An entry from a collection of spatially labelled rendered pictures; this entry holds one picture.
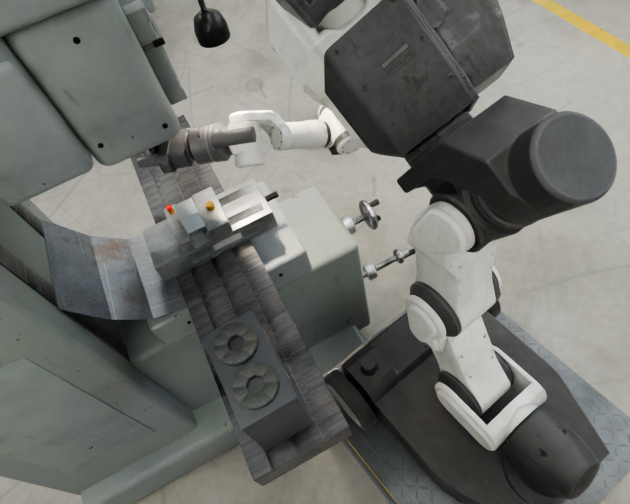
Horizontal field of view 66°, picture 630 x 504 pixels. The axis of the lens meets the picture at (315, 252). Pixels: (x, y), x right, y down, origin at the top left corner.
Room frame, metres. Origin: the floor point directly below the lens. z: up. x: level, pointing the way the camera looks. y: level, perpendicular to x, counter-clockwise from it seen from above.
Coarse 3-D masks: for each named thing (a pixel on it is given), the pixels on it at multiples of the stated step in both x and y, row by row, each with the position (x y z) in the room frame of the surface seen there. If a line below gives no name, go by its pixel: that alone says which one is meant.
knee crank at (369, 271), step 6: (396, 252) 0.92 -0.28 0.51; (402, 252) 0.92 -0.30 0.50; (408, 252) 0.92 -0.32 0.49; (414, 252) 0.92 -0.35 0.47; (390, 258) 0.91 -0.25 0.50; (396, 258) 0.91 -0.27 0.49; (402, 258) 0.90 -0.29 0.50; (366, 264) 0.91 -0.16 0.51; (378, 264) 0.90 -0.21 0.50; (384, 264) 0.90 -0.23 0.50; (366, 270) 0.88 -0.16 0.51; (372, 270) 0.88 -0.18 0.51; (378, 270) 0.89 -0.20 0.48; (366, 276) 0.88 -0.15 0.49; (372, 276) 0.86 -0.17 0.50
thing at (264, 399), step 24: (216, 336) 0.49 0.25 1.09; (240, 336) 0.47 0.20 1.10; (264, 336) 0.46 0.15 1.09; (216, 360) 0.43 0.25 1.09; (240, 360) 0.41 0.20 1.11; (264, 360) 0.40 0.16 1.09; (240, 384) 0.36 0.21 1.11; (264, 384) 0.35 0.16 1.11; (288, 384) 0.34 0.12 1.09; (240, 408) 0.32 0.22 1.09; (264, 408) 0.31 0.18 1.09; (288, 408) 0.31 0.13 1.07; (264, 432) 0.29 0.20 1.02; (288, 432) 0.30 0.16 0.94
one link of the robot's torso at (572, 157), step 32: (480, 128) 0.44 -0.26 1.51; (512, 128) 0.42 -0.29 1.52; (544, 128) 0.37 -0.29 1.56; (576, 128) 0.36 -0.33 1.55; (416, 160) 0.49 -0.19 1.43; (448, 160) 0.43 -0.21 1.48; (480, 160) 0.38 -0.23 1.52; (512, 160) 0.37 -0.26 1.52; (544, 160) 0.33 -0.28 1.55; (576, 160) 0.33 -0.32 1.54; (608, 160) 0.33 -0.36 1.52; (480, 192) 0.38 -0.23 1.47; (512, 192) 0.34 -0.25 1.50; (544, 192) 0.31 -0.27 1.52; (576, 192) 0.30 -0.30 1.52; (512, 224) 0.35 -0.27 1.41
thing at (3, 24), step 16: (0, 0) 0.80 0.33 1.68; (16, 0) 0.81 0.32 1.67; (32, 0) 0.81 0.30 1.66; (48, 0) 0.81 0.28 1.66; (64, 0) 0.82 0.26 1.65; (80, 0) 0.82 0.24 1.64; (0, 16) 0.80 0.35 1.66; (16, 16) 0.80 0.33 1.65; (32, 16) 0.81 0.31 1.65; (48, 16) 0.82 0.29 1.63; (0, 32) 0.80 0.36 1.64
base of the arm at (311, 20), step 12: (276, 0) 0.61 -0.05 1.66; (288, 0) 0.54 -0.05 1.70; (300, 0) 0.54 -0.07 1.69; (312, 0) 0.55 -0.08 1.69; (324, 0) 0.55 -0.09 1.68; (336, 0) 0.55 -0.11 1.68; (288, 12) 0.61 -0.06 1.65; (300, 12) 0.54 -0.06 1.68; (312, 12) 0.54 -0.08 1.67; (324, 12) 0.54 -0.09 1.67; (312, 24) 0.54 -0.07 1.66
